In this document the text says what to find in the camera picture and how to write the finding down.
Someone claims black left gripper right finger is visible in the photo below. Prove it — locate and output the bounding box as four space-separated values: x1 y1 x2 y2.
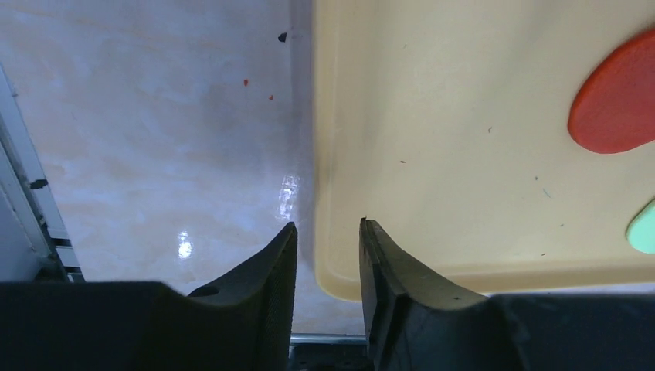
359 219 654 370

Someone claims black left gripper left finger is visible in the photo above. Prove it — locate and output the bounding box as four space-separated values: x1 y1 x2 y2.
1 223 297 370

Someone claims yellow plastic tray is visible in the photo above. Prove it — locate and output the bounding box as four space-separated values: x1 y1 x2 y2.
313 1 654 301

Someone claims green dough disc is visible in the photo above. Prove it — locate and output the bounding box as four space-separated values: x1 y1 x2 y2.
626 199 655 254

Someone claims red dough disc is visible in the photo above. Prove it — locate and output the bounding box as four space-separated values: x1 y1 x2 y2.
567 28 654 155

